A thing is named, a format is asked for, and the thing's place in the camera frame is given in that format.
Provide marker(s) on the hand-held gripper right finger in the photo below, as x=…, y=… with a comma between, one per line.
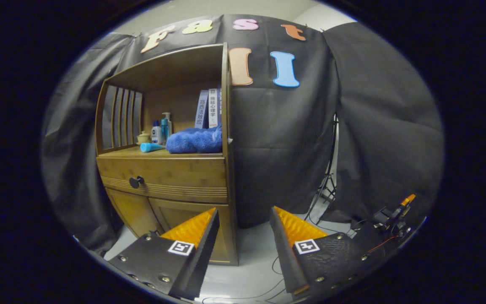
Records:
x=285, y=253

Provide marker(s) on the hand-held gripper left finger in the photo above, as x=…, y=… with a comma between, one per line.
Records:
x=203, y=253

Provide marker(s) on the wooden drawer with black knob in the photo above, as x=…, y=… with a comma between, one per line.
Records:
x=175, y=173

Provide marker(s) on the blue and white tube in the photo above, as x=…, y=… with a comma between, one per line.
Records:
x=152, y=147

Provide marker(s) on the wooden cabinet door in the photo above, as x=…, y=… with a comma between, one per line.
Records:
x=133, y=211
x=171, y=213

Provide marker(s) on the wooden countertop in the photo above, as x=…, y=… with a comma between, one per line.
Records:
x=125, y=153

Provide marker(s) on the wooden cabinet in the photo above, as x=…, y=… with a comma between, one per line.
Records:
x=175, y=69

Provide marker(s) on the black tripod stand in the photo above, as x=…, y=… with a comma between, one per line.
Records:
x=326, y=181

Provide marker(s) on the black backdrop cloth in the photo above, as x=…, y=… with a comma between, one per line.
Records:
x=289, y=147

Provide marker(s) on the blue folded towel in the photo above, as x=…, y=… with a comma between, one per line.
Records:
x=194, y=141

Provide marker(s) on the black device with orange tip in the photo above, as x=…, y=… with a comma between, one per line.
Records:
x=392, y=217

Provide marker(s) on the white bottle with blue cap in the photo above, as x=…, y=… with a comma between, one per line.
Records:
x=156, y=135

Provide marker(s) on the cream lidded cup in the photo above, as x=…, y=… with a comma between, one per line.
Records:
x=143, y=138

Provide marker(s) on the blue pump bottle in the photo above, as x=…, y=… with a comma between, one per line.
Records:
x=165, y=126

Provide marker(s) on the grey book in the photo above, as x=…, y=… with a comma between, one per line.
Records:
x=201, y=109

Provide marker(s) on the white book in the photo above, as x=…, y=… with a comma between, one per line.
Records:
x=213, y=107

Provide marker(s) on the dark blue book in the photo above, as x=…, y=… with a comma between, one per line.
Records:
x=219, y=105

